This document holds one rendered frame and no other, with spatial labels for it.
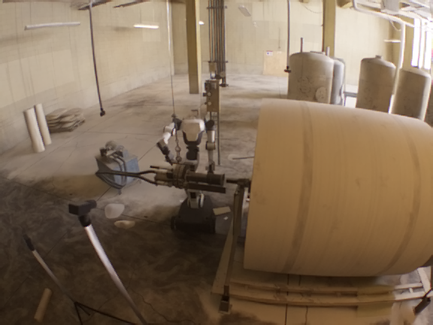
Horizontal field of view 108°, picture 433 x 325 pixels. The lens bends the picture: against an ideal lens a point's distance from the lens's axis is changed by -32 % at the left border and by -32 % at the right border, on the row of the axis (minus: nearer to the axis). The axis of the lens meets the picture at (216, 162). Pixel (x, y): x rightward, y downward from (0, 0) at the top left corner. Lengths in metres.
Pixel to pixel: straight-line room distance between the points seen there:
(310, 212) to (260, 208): 0.33
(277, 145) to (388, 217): 0.94
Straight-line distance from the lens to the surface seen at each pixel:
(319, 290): 2.46
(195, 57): 10.97
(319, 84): 6.38
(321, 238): 1.63
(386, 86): 7.28
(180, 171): 2.34
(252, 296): 2.29
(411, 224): 1.89
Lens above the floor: 2.20
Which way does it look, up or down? 29 degrees down
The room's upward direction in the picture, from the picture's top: 1 degrees counter-clockwise
